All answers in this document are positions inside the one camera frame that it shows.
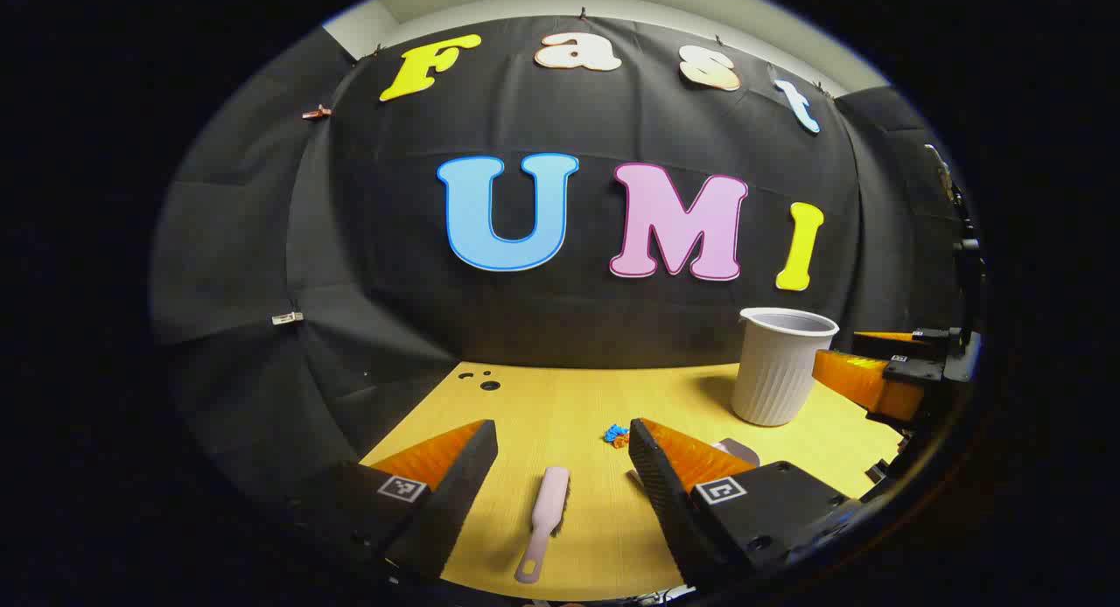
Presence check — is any pink dustpan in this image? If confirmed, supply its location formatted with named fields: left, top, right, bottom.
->
left=626, top=438, right=762, bottom=485

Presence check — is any black backdrop cloth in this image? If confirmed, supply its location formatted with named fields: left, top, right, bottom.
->
left=149, top=14, right=972, bottom=520

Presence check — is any small pink broom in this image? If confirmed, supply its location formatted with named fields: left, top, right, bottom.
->
left=514, top=465, right=571, bottom=584

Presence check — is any white ribbed garbage bin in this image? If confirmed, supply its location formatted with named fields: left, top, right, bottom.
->
left=731, top=307, right=840, bottom=428

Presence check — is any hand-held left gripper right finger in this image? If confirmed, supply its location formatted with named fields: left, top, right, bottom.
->
left=628, top=417, right=867, bottom=589

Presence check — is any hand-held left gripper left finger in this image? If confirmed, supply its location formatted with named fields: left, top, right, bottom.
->
left=297, top=419, right=500, bottom=586

